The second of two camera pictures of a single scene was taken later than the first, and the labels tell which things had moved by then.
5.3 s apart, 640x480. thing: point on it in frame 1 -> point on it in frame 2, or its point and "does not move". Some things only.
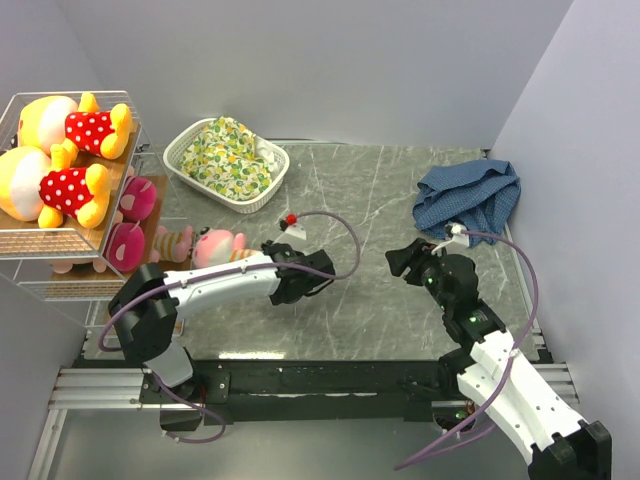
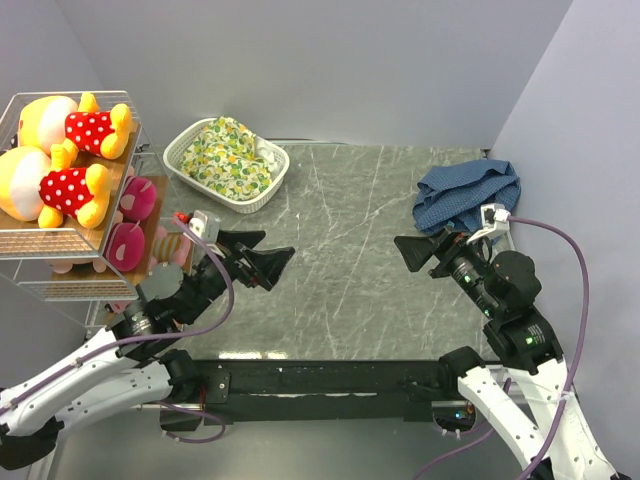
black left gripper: x=266 y=243 -> x=265 y=266
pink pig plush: x=171 y=246 does not move
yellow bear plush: x=37 y=185 does not move
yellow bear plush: x=60 y=125 does not move
